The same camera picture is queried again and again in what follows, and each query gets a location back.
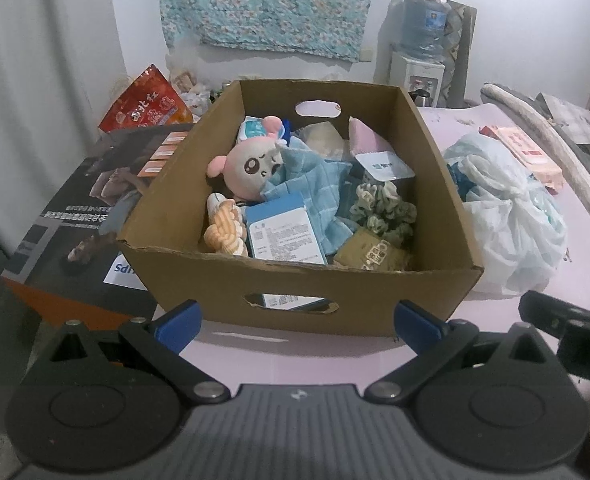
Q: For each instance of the floral wall cloth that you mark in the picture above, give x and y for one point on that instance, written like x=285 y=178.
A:
x=275 y=5

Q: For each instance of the brown cardboard box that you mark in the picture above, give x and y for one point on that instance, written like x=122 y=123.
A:
x=355 y=300

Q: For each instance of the white water dispenser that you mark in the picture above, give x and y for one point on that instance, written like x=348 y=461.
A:
x=417 y=72

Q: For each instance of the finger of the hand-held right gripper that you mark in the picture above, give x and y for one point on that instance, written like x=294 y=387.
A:
x=545 y=312

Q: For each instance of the dark printed appliance box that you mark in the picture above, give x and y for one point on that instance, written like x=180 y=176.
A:
x=75 y=220

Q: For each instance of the patterned leaning panel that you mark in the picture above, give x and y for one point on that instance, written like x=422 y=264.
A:
x=460 y=55

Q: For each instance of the orange striped plush toy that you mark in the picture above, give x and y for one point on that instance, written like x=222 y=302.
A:
x=225 y=232

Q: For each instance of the pink flat packet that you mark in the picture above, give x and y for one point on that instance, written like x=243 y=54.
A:
x=525 y=155

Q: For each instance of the wall outlet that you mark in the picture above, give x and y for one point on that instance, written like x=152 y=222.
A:
x=367 y=55

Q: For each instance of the light blue checked cloth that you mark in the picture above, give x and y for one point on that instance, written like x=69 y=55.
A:
x=310 y=180

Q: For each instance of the heap of small packets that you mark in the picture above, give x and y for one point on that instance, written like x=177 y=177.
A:
x=195 y=87

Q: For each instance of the white plush toy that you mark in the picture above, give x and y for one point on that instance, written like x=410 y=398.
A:
x=247 y=165

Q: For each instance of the red snack bag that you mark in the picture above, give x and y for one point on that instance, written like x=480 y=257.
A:
x=145 y=105

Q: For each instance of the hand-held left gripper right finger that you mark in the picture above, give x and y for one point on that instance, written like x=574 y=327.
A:
x=417 y=327

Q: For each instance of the dark kettle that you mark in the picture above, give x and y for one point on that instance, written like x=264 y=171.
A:
x=421 y=98

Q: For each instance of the clear zip bag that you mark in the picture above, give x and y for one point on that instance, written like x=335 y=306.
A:
x=322 y=140

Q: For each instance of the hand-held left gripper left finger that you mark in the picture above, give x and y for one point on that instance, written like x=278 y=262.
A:
x=177 y=325

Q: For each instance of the white plastic bag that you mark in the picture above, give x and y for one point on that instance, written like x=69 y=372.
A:
x=510 y=220

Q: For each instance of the green scrunchie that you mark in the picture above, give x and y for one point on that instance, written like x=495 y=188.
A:
x=382 y=210

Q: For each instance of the striped white blanket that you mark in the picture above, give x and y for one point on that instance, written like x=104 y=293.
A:
x=545 y=150

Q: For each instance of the brown packet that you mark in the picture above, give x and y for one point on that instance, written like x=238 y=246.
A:
x=372 y=252

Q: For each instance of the light blue white box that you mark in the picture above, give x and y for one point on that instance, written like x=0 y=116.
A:
x=285 y=230

